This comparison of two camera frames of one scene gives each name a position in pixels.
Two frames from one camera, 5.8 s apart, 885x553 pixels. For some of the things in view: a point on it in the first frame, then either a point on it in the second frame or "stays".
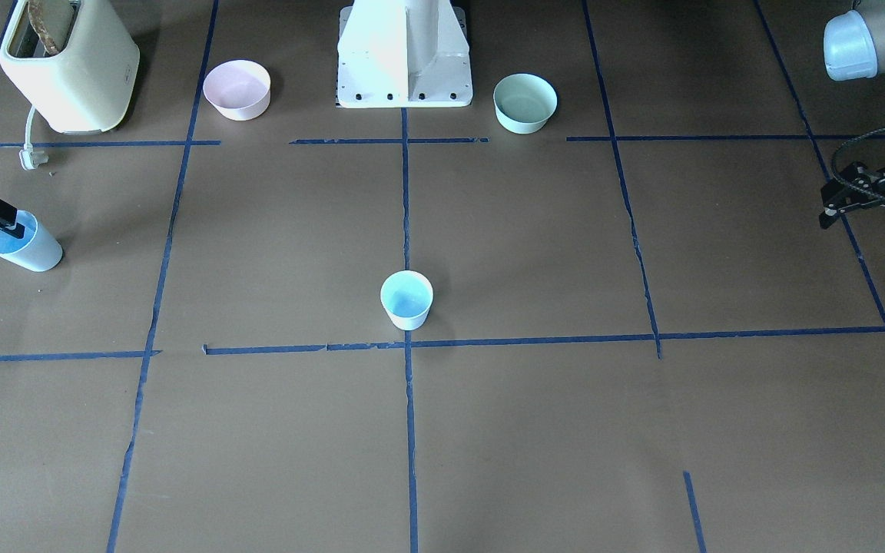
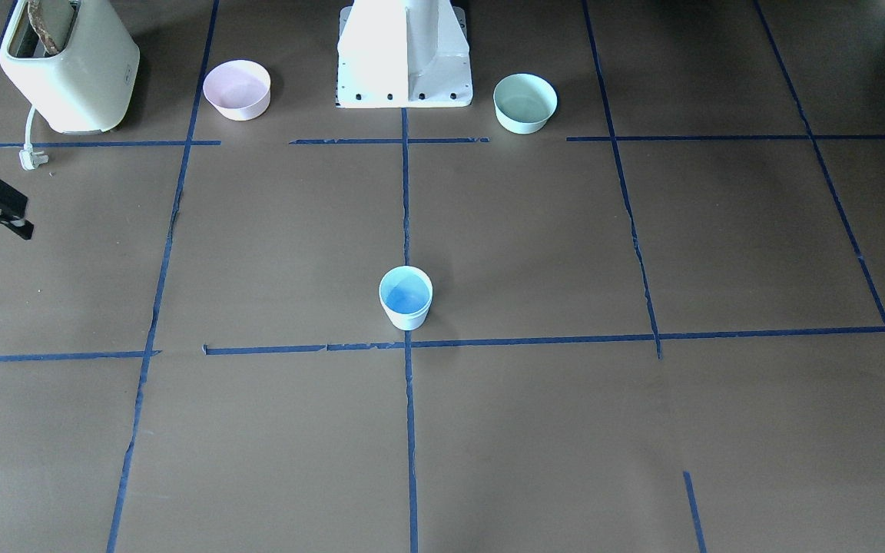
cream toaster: x=87 y=87 stays
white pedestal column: x=403 y=54 stays
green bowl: x=524 y=102 stays
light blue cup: x=38 y=251 -> x=406 y=289
